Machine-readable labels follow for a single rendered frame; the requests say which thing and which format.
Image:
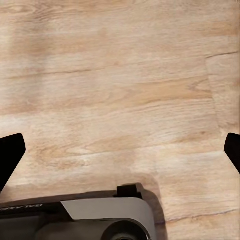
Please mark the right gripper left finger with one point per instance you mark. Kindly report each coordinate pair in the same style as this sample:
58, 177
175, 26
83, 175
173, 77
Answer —
12, 149

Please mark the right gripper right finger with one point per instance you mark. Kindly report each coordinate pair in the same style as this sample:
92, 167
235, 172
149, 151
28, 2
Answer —
232, 149

